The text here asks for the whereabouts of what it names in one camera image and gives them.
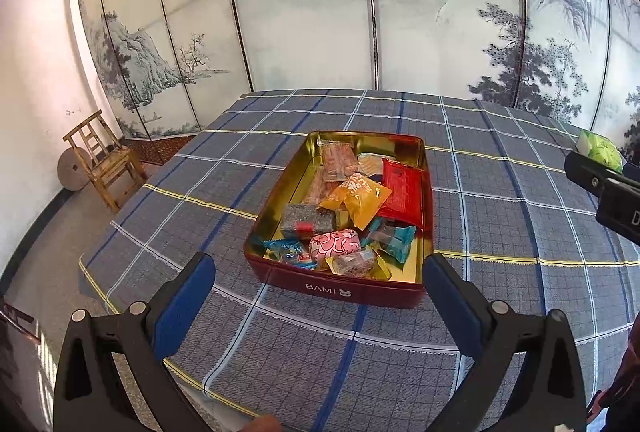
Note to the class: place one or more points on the orange snack packet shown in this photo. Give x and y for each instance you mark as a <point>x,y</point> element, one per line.
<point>357,199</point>

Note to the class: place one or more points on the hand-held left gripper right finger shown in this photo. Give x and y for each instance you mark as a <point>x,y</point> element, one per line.
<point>452,307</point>

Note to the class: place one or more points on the person's dark clothing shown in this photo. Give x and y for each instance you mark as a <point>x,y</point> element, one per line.
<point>625,387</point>

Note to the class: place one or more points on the light wooden chair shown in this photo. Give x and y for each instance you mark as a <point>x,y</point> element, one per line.
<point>112,161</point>

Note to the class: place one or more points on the green tissue pack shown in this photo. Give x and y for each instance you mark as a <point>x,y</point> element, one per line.
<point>600,149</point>

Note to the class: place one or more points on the teal candy packet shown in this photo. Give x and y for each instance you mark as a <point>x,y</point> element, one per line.
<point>395,239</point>

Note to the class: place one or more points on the pink patterned snack packet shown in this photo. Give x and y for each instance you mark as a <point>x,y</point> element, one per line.
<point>335,244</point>

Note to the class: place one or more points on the round millstone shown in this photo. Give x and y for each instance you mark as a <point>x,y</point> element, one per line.
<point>72,169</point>

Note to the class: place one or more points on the clear packet of orange bars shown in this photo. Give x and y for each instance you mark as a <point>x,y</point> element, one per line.
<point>334,161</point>

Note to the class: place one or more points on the small blue candy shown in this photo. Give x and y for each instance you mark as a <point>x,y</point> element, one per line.
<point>277,248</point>

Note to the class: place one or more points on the plaid tablecloth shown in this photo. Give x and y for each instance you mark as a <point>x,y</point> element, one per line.
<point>500,262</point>

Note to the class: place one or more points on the dark snack packet red label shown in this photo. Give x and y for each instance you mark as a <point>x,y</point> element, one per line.
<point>305,219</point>

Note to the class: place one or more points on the person's left hand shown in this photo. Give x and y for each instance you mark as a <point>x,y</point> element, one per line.
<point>261,425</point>

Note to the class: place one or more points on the clear packet of fried snacks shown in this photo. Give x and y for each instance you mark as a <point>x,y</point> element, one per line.
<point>320,189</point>

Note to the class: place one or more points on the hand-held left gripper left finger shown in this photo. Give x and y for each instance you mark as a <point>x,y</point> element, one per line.
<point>182,307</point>

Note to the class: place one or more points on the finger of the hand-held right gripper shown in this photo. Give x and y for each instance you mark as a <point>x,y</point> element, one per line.
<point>592,171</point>

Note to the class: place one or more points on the red tin box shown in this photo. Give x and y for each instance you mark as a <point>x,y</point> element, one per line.
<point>320,289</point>

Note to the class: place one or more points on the dark wooden railing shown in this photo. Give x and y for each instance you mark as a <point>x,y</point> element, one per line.
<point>15,318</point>

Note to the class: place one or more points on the clear snack packet yellow ends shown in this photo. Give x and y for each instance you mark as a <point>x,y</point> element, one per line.
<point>352,262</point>

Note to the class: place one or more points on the painted folding screen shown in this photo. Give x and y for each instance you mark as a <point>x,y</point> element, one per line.
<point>300,11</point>

